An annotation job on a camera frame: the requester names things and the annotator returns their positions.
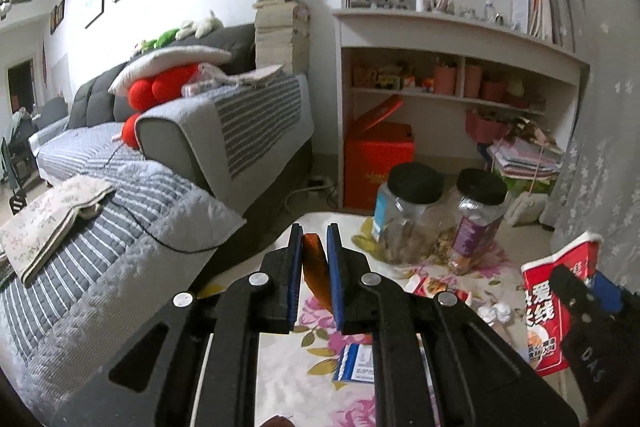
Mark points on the small clear water bottle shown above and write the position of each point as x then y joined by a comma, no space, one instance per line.
489,10

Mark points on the short pink pot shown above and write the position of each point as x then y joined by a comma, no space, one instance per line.
494,92

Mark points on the beige floral cloth pad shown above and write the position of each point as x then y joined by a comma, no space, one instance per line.
45,217

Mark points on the white pill bottle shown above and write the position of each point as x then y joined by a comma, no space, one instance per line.
421,2

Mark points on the grey striped sofa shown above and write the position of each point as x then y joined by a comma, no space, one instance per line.
125,227

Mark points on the red noodle carton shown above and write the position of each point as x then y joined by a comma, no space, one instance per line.
430,287

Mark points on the stack of old books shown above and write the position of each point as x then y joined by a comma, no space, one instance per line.
275,37

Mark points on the folded beige cloth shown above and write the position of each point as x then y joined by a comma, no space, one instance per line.
255,74

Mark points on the white plush toy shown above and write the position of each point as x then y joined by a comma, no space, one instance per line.
200,27

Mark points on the person's left hand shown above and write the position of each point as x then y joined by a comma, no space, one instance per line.
280,422

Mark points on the white lace curtain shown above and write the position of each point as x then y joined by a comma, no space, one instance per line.
600,132

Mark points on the red plush toy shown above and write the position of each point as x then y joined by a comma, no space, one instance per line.
140,94

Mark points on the upright books on shelf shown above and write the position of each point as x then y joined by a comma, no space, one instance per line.
535,14

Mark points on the white grey pillow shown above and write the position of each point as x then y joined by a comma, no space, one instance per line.
170,59

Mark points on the tied bundle of papers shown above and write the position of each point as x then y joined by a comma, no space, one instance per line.
525,157

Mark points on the orange cardboard box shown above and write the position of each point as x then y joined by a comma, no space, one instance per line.
375,157

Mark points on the small dark wall picture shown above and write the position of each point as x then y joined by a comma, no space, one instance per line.
57,16

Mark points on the clear jar with purple label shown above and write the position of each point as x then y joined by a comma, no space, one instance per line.
472,232

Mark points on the floral tablecloth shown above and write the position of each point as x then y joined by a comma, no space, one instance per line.
320,357

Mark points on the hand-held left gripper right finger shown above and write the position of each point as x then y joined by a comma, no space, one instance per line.
334,277

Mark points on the green plush toy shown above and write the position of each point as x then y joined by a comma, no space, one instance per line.
167,38

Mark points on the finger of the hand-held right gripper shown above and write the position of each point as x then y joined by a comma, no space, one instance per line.
610,292
592,357

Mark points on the clear jar with blue label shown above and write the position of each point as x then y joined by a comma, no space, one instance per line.
400,227

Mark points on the orange snack wrapper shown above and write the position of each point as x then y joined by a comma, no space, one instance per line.
315,272

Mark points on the white shelf unit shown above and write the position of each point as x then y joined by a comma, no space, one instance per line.
400,17

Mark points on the small crumpled white tissue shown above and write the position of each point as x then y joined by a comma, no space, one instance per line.
494,312

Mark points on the torn red white noodle cup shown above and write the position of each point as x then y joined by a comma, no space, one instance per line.
542,307

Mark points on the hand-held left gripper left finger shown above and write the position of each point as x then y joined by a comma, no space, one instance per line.
296,277

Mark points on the blue white cardboard box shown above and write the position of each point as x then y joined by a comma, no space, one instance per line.
357,362

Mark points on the white plastic bag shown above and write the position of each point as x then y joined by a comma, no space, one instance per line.
525,207

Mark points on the striped grey armrest cover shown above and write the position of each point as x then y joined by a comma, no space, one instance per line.
260,122

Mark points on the tall pink pot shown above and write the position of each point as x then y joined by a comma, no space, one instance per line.
444,81
473,83

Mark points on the pink basket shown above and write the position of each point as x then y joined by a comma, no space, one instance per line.
482,127

